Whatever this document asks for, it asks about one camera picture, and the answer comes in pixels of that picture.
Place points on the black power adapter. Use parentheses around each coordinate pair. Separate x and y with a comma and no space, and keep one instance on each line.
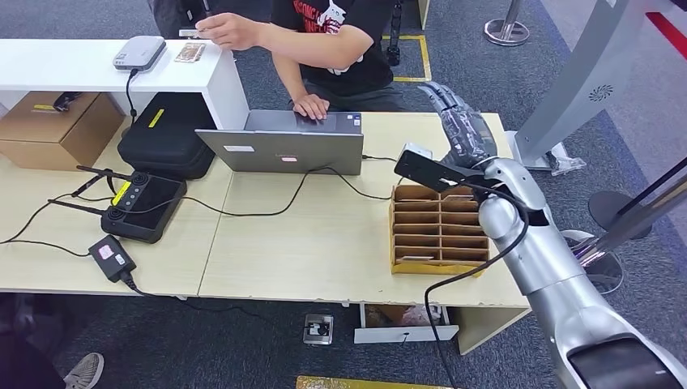
(111,259)

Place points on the cardboard box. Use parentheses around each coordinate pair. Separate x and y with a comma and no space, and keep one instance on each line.
(48,134)

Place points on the person's right forearm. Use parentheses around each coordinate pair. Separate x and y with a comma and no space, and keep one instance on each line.
(294,78)

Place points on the person with grey shoe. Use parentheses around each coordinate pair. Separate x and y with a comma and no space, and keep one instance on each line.
(86,373)

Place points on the black remote controller with antennas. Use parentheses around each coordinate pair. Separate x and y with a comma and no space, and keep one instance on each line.
(142,209)

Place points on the silver stanchion base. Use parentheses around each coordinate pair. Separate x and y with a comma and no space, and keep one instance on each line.
(506,31)

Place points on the wooden card holder box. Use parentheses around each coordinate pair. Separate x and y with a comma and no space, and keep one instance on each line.
(437,231)

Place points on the grey router box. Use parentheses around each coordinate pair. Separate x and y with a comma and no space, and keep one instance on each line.
(139,52)

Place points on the grey laptop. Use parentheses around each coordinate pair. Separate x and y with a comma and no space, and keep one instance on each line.
(284,150)

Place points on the person's left forearm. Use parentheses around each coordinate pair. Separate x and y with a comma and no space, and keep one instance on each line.
(311,45)

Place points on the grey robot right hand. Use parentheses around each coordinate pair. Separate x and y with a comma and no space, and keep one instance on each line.
(466,134)

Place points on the chrome pole stand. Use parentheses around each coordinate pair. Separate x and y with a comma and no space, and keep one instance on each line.
(617,231)

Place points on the black tripod stand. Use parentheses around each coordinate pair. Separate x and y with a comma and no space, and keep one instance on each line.
(394,32)

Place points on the small white card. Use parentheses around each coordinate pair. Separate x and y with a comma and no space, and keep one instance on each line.
(188,33)

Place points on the black carrying case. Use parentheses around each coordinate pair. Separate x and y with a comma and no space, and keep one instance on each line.
(166,137)

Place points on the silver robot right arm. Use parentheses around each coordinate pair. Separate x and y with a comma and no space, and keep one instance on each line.
(536,257)

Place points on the white counter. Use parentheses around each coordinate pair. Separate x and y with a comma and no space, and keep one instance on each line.
(80,64)

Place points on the grey kiosk stand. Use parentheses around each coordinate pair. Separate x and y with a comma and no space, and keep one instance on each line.
(579,80)

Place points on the person's right hand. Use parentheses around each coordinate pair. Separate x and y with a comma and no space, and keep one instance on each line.
(312,107)

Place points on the metal floor socket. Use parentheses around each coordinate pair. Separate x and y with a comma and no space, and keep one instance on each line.
(317,329)

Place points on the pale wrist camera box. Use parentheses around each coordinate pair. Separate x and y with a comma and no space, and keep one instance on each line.
(417,150)

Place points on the white drawer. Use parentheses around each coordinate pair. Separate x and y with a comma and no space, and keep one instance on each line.
(402,334)

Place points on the person's left hand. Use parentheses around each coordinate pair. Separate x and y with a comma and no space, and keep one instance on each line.
(231,31)

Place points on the black round base stand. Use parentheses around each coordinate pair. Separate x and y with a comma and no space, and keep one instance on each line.
(612,212)

